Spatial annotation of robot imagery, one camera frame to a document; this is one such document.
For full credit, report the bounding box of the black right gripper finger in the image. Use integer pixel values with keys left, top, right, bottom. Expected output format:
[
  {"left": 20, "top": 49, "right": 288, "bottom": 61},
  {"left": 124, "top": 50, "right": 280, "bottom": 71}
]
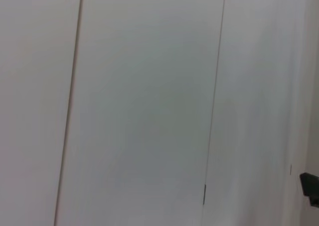
[{"left": 300, "top": 172, "right": 319, "bottom": 207}]

